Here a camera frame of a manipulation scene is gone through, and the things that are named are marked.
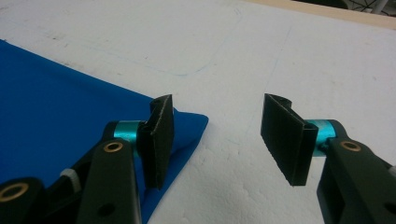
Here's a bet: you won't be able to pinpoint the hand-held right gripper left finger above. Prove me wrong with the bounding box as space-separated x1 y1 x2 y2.
113 93 176 190

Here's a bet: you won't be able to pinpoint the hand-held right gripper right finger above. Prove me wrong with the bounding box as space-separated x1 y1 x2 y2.
261 92 337 187

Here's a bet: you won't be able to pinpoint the blue t-shirt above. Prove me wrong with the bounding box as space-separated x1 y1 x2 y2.
0 38 209 224

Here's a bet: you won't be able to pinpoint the dark round chair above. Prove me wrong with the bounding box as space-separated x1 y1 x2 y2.
293 0 348 10

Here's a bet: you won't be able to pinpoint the black cables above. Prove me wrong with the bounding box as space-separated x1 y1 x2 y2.
346 0 396 15

